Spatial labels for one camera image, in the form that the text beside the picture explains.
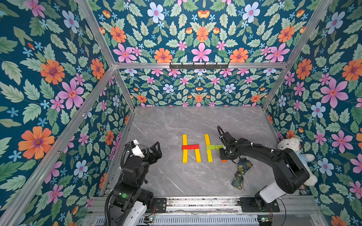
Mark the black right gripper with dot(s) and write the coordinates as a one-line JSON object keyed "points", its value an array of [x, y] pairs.
{"points": [[226, 145]]}

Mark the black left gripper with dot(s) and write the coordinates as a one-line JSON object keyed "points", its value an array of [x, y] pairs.
{"points": [[157, 154]]}

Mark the lime green block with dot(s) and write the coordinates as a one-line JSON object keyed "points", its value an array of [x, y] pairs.
{"points": [[211, 147], [219, 147]]}

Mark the yellow block of h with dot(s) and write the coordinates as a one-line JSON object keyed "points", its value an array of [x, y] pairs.
{"points": [[185, 141]]}

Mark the small red block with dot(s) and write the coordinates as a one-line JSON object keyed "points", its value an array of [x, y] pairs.
{"points": [[194, 147]]}

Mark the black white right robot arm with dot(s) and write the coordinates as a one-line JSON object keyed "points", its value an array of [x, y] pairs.
{"points": [[288, 170]]}

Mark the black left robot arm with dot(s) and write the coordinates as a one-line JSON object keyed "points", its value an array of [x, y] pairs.
{"points": [[128, 202]]}

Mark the camouflage cloth pouch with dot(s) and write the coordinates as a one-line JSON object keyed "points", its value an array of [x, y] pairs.
{"points": [[244, 166]]}

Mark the white teddy bear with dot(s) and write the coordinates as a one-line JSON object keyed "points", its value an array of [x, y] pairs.
{"points": [[294, 144]]}

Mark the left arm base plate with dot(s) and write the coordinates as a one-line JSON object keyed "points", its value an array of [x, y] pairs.
{"points": [[159, 206]]}

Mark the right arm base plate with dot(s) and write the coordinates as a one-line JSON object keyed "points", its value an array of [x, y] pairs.
{"points": [[252, 204]]}

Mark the black hook rail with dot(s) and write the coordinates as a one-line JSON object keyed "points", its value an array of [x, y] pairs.
{"points": [[192, 66]]}

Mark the aluminium front rail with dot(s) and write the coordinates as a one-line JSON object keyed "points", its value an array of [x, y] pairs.
{"points": [[289, 204]]}

